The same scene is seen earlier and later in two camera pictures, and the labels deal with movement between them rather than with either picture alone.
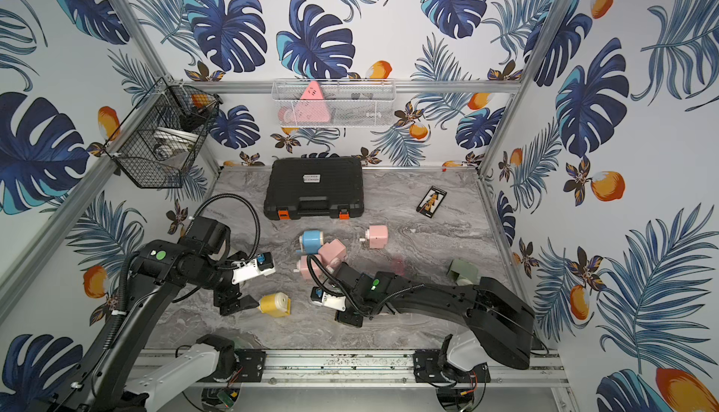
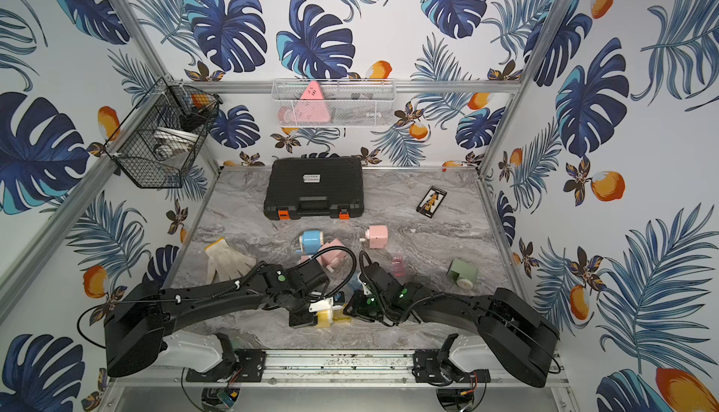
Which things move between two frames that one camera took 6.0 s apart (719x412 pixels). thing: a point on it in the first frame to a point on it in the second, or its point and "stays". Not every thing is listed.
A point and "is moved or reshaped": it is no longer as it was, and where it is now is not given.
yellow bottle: [277, 305] is moved or reshaped
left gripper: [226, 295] to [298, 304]
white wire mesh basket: [347, 103] stays
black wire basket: [163, 134] stays
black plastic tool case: [315, 187] stays
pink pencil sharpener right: [377, 236] stays
